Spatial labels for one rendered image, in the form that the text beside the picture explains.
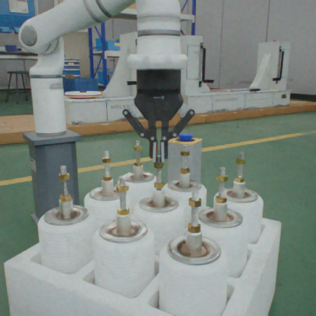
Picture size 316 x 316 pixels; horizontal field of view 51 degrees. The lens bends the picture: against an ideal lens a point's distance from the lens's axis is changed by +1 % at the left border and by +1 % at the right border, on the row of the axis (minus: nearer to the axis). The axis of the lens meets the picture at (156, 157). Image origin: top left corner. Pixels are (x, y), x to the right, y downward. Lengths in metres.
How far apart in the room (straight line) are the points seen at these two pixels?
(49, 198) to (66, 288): 0.56
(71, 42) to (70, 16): 6.05
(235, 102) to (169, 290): 3.20
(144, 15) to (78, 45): 6.50
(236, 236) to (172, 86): 0.26
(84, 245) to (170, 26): 0.38
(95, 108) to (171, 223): 2.17
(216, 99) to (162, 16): 2.88
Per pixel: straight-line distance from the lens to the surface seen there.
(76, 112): 2.65
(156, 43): 0.54
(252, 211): 0.66
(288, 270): 0.95
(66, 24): 0.97
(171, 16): 0.55
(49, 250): 0.59
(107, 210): 0.65
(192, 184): 0.73
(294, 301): 0.86
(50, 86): 1.03
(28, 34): 1.03
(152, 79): 0.54
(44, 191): 1.07
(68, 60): 6.13
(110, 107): 2.75
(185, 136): 0.87
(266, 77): 4.16
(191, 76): 3.25
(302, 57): 6.33
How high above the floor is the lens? 0.50
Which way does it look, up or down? 15 degrees down
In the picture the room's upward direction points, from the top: straight up
